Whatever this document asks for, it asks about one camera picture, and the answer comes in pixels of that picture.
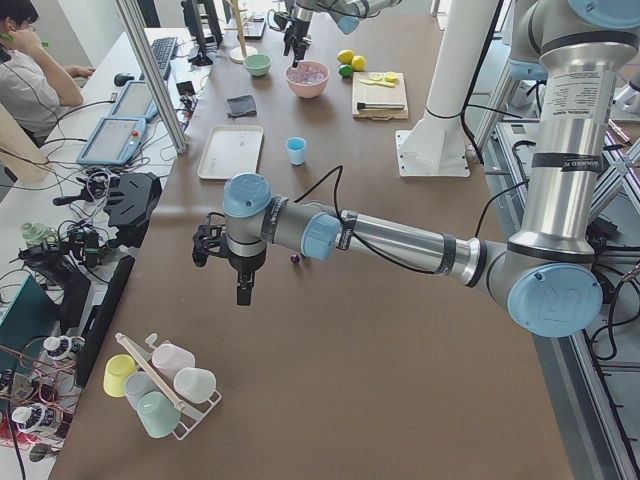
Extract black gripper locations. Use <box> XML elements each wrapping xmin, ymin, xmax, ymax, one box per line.
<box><xmin>283</xmin><ymin>19</ymin><xmax>310</xmax><ymax>68</ymax></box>
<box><xmin>228</xmin><ymin>249</ymin><xmax>267</xmax><ymax>306</ymax></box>

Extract clear ice cubes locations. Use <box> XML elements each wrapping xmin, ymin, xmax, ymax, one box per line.
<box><xmin>287</xmin><ymin>63</ymin><xmax>327</xmax><ymax>85</ymax></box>

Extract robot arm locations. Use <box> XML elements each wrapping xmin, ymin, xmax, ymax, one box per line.
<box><xmin>223</xmin><ymin>1</ymin><xmax>639</xmax><ymax>337</ymax></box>
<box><xmin>279</xmin><ymin>0</ymin><xmax>400</xmax><ymax>67</ymax></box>

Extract light blue cup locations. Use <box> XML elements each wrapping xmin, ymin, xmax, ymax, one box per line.
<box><xmin>285</xmin><ymin>137</ymin><xmax>307</xmax><ymax>166</ymax></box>

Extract pink cup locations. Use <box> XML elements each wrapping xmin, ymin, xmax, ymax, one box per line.
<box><xmin>151</xmin><ymin>342</ymin><xmax>196</xmax><ymax>381</ymax></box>

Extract white cup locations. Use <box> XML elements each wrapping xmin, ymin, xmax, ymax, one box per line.
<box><xmin>173</xmin><ymin>367</ymin><xmax>217</xmax><ymax>404</ymax></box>

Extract grey cup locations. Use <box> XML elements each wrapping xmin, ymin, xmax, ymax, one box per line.
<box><xmin>124</xmin><ymin>371</ymin><xmax>159</xmax><ymax>411</ymax></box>

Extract yellow cup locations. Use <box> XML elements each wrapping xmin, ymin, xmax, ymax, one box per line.
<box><xmin>103</xmin><ymin>354</ymin><xmax>137</xmax><ymax>398</ymax></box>

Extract green cup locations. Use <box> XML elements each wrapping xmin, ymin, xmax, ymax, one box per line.
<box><xmin>136</xmin><ymin>391</ymin><xmax>181</xmax><ymax>438</ymax></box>

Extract pink bowl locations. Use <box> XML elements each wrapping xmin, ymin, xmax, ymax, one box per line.
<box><xmin>285</xmin><ymin>60</ymin><xmax>330</xmax><ymax>98</ymax></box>

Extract green bowl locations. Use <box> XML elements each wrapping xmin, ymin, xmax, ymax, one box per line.
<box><xmin>243</xmin><ymin>53</ymin><xmax>271</xmax><ymax>77</ymax></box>

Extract whole yellow lemon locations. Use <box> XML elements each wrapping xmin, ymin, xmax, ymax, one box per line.
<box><xmin>351</xmin><ymin>55</ymin><xmax>367</xmax><ymax>72</ymax></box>
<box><xmin>336</xmin><ymin>49</ymin><xmax>354</xmax><ymax>64</ymax></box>

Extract wooden mug tree stand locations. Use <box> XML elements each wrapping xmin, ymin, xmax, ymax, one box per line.
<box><xmin>225</xmin><ymin>0</ymin><xmax>258</xmax><ymax>64</ymax></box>

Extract green lime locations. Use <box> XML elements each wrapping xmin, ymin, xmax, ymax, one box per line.
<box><xmin>338</xmin><ymin>64</ymin><xmax>353</xmax><ymax>78</ymax></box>

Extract grey folded cloth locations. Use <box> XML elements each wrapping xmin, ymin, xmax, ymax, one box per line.
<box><xmin>226</xmin><ymin>94</ymin><xmax>257</xmax><ymax>118</ymax></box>

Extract wooden cutting board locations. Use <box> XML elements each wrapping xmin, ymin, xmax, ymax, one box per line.
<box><xmin>352</xmin><ymin>72</ymin><xmax>409</xmax><ymax>120</ymax></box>

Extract steel muddler black tip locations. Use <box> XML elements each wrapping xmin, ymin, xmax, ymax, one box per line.
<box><xmin>356</xmin><ymin>102</ymin><xmax>405</xmax><ymax>110</ymax></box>

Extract yellow plastic knife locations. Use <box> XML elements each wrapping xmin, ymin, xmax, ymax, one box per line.
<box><xmin>357</xmin><ymin>78</ymin><xmax>396</xmax><ymax>88</ymax></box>

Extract cream rabbit tray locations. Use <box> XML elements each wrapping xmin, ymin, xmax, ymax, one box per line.
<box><xmin>197</xmin><ymin>125</ymin><xmax>263</xmax><ymax>180</ymax></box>

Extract black keyboard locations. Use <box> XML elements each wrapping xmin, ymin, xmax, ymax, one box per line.
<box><xmin>151</xmin><ymin>37</ymin><xmax>178</xmax><ymax>80</ymax></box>

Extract black perforated device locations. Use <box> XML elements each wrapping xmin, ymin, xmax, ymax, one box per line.
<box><xmin>104</xmin><ymin>173</ymin><xmax>162</xmax><ymax>248</ymax></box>

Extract blue teach pendant far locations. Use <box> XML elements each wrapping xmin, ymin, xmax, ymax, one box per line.
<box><xmin>111</xmin><ymin>80</ymin><xmax>158</xmax><ymax>121</ymax></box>

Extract blue teach pendant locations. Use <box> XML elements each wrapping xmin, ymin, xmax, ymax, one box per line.
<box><xmin>76</xmin><ymin>116</ymin><xmax>147</xmax><ymax>166</ymax></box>
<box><xmin>111</xmin><ymin>80</ymin><xmax>158</xmax><ymax>121</ymax></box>

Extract black computer mouse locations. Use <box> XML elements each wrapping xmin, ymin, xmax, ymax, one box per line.
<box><xmin>113</xmin><ymin>72</ymin><xmax>135</xmax><ymax>87</ymax></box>

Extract blue teach pendant near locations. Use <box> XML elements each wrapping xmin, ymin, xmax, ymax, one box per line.
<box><xmin>76</xmin><ymin>116</ymin><xmax>147</xmax><ymax>166</ymax></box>

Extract seated person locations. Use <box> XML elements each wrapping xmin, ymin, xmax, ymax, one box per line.
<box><xmin>1</xmin><ymin>1</ymin><xmax>95</xmax><ymax>143</ymax></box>

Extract wooden rack handle bar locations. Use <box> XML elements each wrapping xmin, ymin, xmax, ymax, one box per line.
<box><xmin>115</xmin><ymin>332</ymin><xmax>186</xmax><ymax>412</ymax></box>

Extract white wire cup rack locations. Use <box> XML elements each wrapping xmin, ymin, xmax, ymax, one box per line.
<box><xmin>142</xmin><ymin>345</ymin><xmax>223</xmax><ymax>441</ymax></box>

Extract aluminium frame post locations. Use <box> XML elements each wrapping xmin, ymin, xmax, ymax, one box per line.
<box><xmin>115</xmin><ymin>0</ymin><xmax>188</xmax><ymax>154</ymax></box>

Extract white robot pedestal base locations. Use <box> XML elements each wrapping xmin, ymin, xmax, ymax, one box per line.
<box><xmin>396</xmin><ymin>0</ymin><xmax>502</xmax><ymax>178</ymax></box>

